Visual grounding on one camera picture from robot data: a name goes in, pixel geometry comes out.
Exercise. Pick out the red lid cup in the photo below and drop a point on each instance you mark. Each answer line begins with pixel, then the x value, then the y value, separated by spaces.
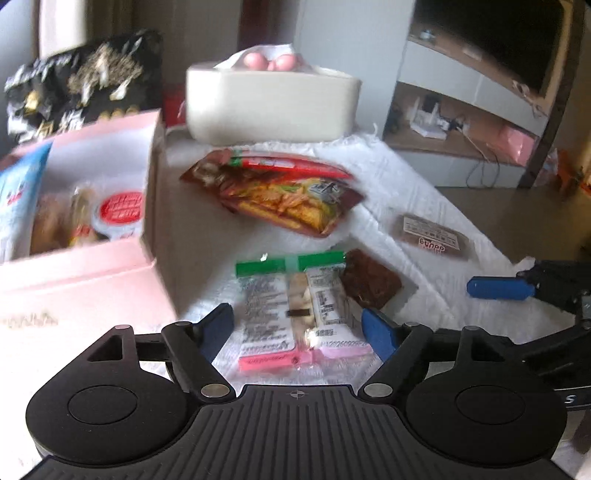
pixel 120 210

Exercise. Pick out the green pink clear snack packet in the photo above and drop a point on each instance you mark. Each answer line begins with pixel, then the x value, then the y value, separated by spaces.
pixel 268 300

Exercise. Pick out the beige curtain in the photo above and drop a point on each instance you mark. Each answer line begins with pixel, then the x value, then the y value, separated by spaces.
pixel 83 23

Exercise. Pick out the white textured tablecloth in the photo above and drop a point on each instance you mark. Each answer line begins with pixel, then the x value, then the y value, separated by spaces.
pixel 392 184

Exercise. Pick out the white router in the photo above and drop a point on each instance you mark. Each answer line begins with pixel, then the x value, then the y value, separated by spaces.
pixel 429 120

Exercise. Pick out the large red-brown snack packet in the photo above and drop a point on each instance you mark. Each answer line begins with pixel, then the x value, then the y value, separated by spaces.
pixel 277 198

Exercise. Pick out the bread loaf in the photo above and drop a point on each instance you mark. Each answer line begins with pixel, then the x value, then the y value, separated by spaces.
pixel 51 221

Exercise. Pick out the black printed snack bag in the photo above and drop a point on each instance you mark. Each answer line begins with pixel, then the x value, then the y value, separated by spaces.
pixel 92 78

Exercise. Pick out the pink cardboard box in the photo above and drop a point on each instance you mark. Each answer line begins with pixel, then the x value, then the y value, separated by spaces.
pixel 69 286

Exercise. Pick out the blue white snack packet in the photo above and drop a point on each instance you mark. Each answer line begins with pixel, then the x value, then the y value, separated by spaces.
pixel 23 194

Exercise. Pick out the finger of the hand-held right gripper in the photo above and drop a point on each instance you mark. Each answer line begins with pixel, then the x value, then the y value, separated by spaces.
pixel 554 344
pixel 498 287

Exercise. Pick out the white wooden shelf unit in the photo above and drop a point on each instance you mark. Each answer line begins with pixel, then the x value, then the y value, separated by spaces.
pixel 461 147

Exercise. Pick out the dark brown snack packet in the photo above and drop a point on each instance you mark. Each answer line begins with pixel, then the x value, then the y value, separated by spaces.
pixel 374 277

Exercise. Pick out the cream tissue holder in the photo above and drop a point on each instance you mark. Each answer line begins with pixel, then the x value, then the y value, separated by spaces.
pixel 268 106

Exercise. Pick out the small pink box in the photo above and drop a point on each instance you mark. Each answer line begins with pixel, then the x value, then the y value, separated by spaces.
pixel 517 145

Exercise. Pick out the black television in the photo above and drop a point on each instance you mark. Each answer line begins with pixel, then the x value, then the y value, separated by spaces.
pixel 485 37

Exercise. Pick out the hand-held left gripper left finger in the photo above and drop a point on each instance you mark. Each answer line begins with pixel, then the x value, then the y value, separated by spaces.
pixel 217 332

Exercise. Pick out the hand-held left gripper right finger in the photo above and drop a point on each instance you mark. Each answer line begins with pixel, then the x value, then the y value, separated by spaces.
pixel 378 332

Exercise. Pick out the pink balls ornament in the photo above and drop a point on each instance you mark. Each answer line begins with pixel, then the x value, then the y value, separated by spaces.
pixel 277 62

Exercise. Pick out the small brown labelled packet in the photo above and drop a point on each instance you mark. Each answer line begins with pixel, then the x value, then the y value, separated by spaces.
pixel 434 235

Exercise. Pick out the white tissue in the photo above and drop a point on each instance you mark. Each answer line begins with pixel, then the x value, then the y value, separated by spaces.
pixel 231 60

